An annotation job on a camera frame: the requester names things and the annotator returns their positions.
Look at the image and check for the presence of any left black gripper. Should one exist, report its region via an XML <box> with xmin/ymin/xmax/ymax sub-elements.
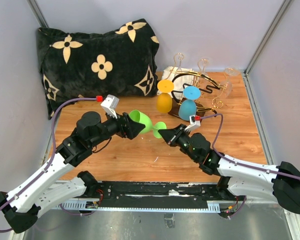
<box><xmin>89</xmin><ymin>107</ymin><xmax>146</xmax><ymax>148</ymax></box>

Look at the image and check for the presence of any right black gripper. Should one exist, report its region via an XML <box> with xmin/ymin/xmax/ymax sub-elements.
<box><xmin>158</xmin><ymin>123</ymin><xmax>199</xmax><ymax>163</ymax></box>

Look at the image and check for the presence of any green plastic goblet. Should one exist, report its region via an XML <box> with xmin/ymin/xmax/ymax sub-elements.
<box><xmin>128</xmin><ymin>109</ymin><xmax>167</xmax><ymax>139</ymax></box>

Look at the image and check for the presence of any yellow plastic goblet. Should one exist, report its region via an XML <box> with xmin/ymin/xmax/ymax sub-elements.
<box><xmin>156</xmin><ymin>79</ymin><xmax>174</xmax><ymax>113</ymax></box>

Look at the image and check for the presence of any blue plastic goblet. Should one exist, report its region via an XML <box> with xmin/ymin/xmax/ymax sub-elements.
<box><xmin>178</xmin><ymin>86</ymin><xmax>201</xmax><ymax>121</ymax></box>

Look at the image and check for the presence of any gold and black wine glass rack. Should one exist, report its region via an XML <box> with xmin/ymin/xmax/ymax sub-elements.
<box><xmin>168</xmin><ymin>52</ymin><xmax>225</xmax><ymax>118</ymax></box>

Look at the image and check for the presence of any tall clear champagne flute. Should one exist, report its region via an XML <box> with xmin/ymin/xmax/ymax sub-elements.
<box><xmin>219</xmin><ymin>66</ymin><xmax>240</xmax><ymax>99</ymax></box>

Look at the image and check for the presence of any brown tinted clear goblet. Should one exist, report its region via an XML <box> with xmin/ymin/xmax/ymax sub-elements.
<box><xmin>174</xmin><ymin>55</ymin><xmax>184</xmax><ymax>73</ymax></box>

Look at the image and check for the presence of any short clear wine glass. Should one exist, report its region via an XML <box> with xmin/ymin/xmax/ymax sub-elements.
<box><xmin>194</xmin><ymin>57</ymin><xmax>211</xmax><ymax>89</ymax></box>

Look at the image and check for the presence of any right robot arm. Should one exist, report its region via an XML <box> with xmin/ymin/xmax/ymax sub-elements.
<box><xmin>158</xmin><ymin>124</ymin><xmax>300</xmax><ymax>215</ymax></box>

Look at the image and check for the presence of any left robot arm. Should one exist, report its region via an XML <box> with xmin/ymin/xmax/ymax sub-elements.
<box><xmin>0</xmin><ymin>111</ymin><xmax>145</xmax><ymax>234</ymax></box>

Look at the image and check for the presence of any folded cream cloth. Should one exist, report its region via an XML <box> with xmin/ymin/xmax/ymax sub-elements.
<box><xmin>161</xmin><ymin>66</ymin><xmax>194</xmax><ymax>100</ymax></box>

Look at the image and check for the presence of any black floral plush pillow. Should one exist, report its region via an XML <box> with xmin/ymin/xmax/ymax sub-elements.
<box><xmin>36</xmin><ymin>18</ymin><xmax>160</xmax><ymax>118</ymax></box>

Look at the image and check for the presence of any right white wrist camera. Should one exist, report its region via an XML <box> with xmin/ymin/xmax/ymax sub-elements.
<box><xmin>184</xmin><ymin>115</ymin><xmax>201</xmax><ymax>133</ymax></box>

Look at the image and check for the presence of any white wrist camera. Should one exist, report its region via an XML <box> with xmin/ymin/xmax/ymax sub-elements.
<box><xmin>100</xmin><ymin>94</ymin><xmax>120</xmax><ymax>119</ymax></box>
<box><xmin>184</xmin><ymin>115</ymin><xmax>201</xmax><ymax>133</ymax></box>

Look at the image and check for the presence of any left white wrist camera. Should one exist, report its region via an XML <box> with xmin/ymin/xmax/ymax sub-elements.
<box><xmin>100</xmin><ymin>94</ymin><xmax>120</xmax><ymax>119</ymax></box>

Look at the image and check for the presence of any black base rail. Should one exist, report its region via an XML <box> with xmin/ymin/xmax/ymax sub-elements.
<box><xmin>76</xmin><ymin>181</ymin><xmax>243</xmax><ymax>212</ymax></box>

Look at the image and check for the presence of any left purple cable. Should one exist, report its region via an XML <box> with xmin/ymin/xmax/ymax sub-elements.
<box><xmin>0</xmin><ymin>95</ymin><xmax>103</xmax><ymax>234</ymax></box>

